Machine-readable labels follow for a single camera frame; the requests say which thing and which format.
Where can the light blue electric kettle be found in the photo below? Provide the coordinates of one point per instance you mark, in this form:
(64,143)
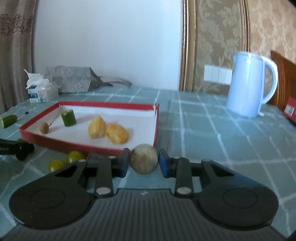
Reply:
(246,92)

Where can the green tomato with stem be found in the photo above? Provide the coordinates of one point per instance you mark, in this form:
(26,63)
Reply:
(74,156)

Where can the brown wooden headboard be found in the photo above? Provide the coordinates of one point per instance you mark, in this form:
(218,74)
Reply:
(286,81)

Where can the red box with label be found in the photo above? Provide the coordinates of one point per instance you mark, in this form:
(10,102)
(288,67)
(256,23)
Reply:
(290,110)

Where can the white tissue pack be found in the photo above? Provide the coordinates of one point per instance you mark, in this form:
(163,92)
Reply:
(40,88)

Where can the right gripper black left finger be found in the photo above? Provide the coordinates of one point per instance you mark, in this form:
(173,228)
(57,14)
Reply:
(64,196)

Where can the beige patterned curtain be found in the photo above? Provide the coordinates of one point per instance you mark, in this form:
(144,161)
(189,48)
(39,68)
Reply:
(16,55)

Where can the green cucumber chunk in tray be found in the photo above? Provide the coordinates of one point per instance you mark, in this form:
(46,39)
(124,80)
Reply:
(68,118)

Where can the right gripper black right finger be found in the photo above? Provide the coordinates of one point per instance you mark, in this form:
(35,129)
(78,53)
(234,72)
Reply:
(223,196)

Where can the cucumber half on tablecloth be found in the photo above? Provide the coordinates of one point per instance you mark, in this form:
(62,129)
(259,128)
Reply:
(8,120)

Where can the green checked tablecloth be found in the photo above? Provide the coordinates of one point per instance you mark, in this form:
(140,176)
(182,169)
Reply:
(192,125)

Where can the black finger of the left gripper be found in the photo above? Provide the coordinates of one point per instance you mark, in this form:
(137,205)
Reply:
(20,148)

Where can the white wall switch panel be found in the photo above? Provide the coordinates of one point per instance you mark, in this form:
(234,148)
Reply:
(217,75)

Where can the gold ornate wall frame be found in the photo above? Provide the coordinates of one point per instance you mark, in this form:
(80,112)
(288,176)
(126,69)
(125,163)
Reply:
(212,31)

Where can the red shallow cardboard tray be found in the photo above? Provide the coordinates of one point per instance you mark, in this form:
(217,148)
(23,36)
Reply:
(140,120)

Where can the yellow jackfruit piece in tray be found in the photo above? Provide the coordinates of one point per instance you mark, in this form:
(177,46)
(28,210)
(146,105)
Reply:
(117,134)

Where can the large yellow jackfruit piece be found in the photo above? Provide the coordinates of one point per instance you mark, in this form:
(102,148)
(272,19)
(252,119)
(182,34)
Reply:
(97,127)

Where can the grey patterned gift bag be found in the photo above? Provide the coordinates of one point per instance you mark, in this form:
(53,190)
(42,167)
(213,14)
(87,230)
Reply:
(74,79)

